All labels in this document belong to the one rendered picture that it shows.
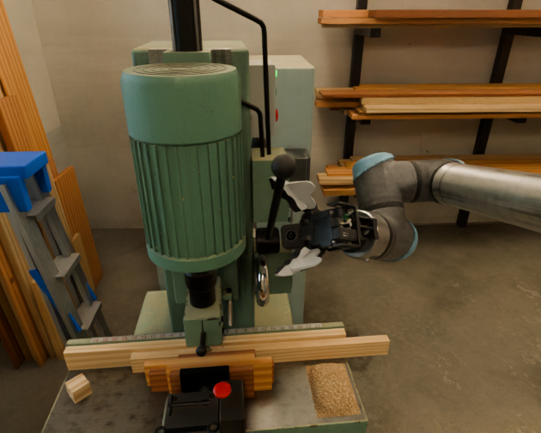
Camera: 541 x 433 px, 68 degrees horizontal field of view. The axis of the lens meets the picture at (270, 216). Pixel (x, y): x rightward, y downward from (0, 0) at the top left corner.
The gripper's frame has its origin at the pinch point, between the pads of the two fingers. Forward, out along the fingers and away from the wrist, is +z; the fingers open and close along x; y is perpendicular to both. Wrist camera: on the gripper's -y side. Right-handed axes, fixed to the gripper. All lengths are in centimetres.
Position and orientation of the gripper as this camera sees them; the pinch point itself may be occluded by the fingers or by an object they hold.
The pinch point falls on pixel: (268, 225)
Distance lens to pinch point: 61.5
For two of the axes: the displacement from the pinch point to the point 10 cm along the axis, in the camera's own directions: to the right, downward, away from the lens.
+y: 6.9, -2.0, -6.9
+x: 0.6, 9.7, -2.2
